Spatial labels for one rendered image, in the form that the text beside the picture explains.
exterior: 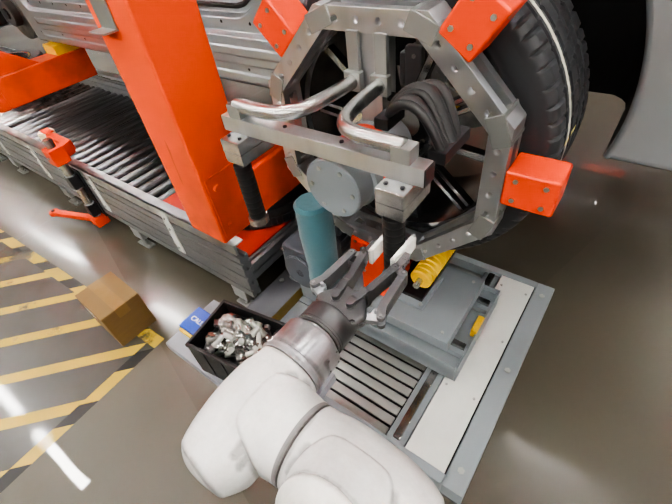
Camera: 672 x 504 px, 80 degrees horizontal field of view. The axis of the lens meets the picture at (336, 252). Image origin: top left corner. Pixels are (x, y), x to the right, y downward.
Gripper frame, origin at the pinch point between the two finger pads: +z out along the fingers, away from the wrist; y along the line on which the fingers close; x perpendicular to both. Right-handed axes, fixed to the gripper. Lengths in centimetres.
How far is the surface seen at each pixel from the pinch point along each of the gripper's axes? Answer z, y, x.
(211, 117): 14, -60, 5
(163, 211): 13, -112, -44
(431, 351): 26, -1, -68
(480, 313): 48, 6, -68
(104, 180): 13, -157, -44
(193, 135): 8, -60, 3
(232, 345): -20.2, -28.2, -25.9
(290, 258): 20, -51, -45
